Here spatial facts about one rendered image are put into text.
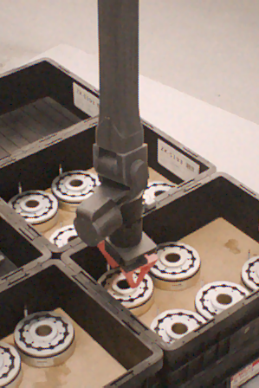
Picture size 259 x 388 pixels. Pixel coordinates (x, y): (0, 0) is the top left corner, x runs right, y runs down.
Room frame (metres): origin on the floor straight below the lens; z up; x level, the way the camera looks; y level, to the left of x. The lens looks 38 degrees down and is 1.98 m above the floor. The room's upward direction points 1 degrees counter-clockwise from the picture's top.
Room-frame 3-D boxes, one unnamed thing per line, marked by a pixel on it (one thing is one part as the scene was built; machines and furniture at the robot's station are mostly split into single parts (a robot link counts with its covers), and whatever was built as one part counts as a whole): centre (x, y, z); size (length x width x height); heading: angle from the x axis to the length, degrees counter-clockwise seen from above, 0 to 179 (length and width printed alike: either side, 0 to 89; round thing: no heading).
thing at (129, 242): (1.18, 0.01, 0.99); 0.10 x 0.07 x 0.07; 34
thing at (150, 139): (1.42, 0.07, 0.87); 0.40 x 0.30 x 0.11; 128
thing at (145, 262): (1.16, 0.00, 0.92); 0.07 x 0.07 x 0.09; 34
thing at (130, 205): (1.17, 0.01, 1.05); 0.07 x 0.06 x 0.07; 139
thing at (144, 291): (1.17, 0.01, 0.86); 0.10 x 0.10 x 0.01
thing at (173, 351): (1.19, -0.12, 0.92); 0.40 x 0.30 x 0.02; 128
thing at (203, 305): (1.13, -0.16, 0.86); 0.10 x 0.10 x 0.01
